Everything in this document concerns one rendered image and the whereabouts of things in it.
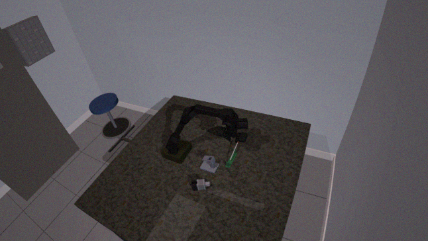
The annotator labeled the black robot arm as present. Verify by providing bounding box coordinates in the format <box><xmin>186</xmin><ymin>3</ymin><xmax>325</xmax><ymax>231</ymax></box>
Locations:
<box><xmin>166</xmin><ymin>104</ymin><xmax>248</xmax><ymax>155</ymax></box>

